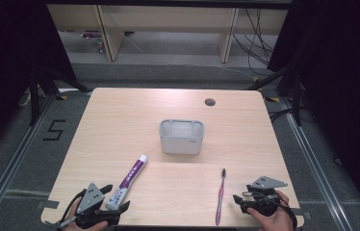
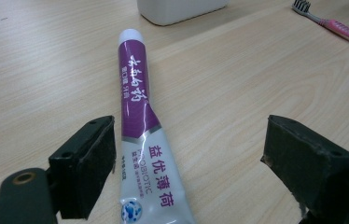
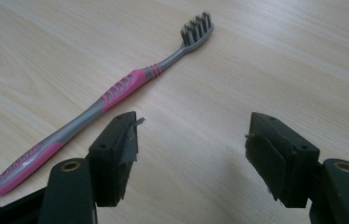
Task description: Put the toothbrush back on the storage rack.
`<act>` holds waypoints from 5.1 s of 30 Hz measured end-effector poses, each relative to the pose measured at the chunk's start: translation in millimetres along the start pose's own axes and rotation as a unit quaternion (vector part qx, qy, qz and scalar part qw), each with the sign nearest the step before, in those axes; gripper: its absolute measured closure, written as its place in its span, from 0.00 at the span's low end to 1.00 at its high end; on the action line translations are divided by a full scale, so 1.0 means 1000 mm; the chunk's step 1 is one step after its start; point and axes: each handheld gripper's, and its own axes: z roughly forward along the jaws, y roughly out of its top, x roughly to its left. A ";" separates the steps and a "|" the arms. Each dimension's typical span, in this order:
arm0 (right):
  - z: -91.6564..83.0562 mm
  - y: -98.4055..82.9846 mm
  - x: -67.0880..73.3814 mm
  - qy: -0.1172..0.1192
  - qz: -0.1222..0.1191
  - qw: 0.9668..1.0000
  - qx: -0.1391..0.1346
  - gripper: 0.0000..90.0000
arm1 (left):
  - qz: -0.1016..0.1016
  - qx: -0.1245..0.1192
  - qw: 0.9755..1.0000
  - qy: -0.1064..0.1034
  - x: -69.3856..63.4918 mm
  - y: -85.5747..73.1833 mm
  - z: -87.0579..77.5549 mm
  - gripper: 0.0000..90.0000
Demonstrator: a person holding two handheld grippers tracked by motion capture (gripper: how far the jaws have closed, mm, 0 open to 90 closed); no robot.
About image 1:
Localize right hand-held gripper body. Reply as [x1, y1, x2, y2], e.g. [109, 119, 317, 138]
[243, 175, 289, 217]

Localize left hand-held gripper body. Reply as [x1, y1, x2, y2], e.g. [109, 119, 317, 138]
[74, 182, 122, 229]

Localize pink toothbrush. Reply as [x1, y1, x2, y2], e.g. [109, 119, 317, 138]
[215, 167, 227, 226]

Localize white and purple toothpaste tube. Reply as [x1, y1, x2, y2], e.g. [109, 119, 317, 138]
[105, 154, 149, 212]

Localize grey toothbrush holder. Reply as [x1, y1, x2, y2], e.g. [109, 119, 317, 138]
[159, 118, 205, 156]

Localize person's right hand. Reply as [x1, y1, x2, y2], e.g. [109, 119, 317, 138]
[246, 191, 295, 231]

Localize person's left hand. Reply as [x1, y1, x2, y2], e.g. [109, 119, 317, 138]
[62, 199, 109, 231]

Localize black metal stand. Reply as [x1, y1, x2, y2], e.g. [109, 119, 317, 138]
[247, 63, 303, 127]
[28, 65, 93, 127]

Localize dark curtain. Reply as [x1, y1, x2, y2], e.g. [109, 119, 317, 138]
[267, 0, 360, 222]
[0, 0, 77, 162]

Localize small clutter under shelf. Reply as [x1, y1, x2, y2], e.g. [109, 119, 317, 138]
[80, 30, 106, 54]

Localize light wooden shelf unit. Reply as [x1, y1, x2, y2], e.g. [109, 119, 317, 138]
[46, 3, 290, 64]

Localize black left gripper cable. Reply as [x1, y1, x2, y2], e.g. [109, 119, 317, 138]
[58, 188, 88, 227]

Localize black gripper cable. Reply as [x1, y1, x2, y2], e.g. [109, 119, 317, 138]
[58, 188, 88, 227]
[277, 195, 298, 231]

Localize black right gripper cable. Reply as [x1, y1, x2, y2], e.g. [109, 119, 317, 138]
[277, 195, 298, 231]

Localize aluminium floor rail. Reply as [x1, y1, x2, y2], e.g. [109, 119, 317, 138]
[280, 95, 355, 231]
[0, 94, 56, 231]

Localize black floor cable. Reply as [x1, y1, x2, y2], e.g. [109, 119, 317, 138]
[269, 107, 296, 123]

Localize hanging black cables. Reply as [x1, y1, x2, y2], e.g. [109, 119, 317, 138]
[232, 9, 276, 77]

